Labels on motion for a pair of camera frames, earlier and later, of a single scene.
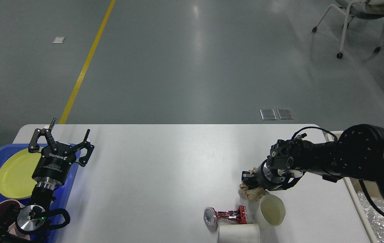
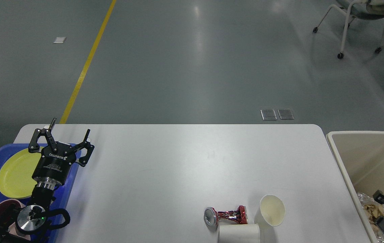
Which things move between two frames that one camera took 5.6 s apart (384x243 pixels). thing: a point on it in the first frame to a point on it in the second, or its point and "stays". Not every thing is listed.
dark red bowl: (6, 212) stays
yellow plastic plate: (14, 178) stays
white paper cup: (239, 233) stays
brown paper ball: (252, 194) to (372, 211)
